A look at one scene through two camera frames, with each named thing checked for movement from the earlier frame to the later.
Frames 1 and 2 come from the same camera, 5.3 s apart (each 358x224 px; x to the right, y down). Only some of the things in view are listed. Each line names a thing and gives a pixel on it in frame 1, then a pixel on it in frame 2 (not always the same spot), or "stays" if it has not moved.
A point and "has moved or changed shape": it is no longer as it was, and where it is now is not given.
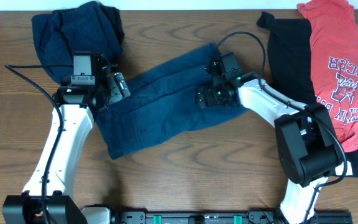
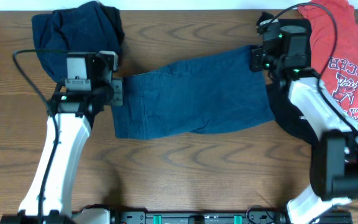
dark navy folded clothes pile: x=91 y=27 stays
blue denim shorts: x=161 y=102 has moved or changed shape
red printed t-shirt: x=344 y=80 stays
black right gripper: x=210 y=91 -> x=256 y=54
